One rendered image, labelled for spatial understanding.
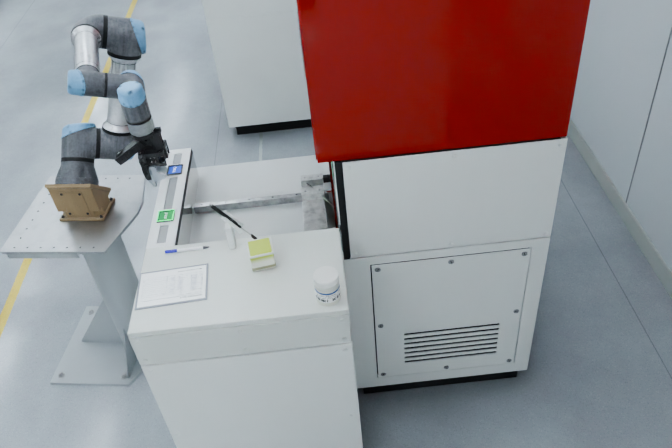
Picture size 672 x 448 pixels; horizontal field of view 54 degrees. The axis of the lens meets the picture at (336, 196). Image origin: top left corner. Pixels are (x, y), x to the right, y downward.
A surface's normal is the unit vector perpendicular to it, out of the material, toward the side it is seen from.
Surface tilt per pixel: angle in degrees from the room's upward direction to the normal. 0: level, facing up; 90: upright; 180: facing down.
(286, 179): 0
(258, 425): 90
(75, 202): 90
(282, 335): 90
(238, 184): 0
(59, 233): 0
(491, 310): 90
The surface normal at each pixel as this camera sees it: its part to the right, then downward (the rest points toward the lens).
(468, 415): -0.08, -0.77
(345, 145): 0.07, 0.63
